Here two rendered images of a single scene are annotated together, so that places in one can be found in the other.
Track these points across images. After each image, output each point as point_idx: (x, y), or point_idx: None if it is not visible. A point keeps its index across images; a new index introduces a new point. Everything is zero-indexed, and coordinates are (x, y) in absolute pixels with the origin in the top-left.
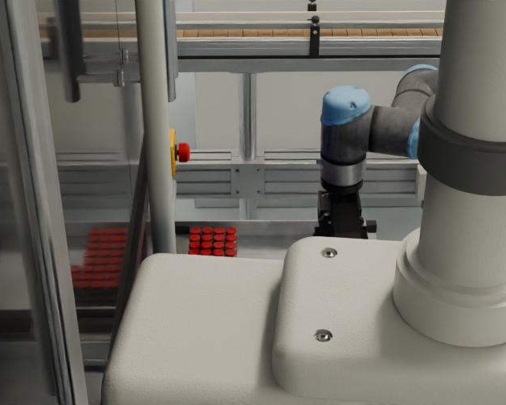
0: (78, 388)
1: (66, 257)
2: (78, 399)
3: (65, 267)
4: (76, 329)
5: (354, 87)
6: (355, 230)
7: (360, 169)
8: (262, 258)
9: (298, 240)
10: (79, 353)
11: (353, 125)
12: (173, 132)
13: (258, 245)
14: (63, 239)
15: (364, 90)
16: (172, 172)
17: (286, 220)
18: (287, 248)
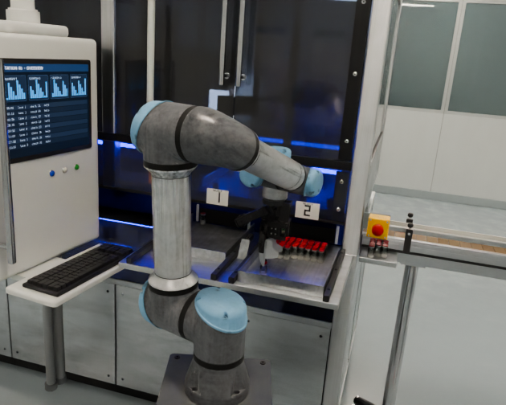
0: (105, 82)
1: (110, 46)
2: (104, 83)
3: (108, 47)
4: (111, 69)
5: (284, 149)
6: (246, 214)
7: (264, 189)
8: (308, 267)
9: (322, 278)
10: (110, 76)
11: None
12: (384, 219)
13: (321, 268)
14: (109, 40)
15: (280, 149)
16: (366, 233)
17: (331, 267)
18: (315, 274)
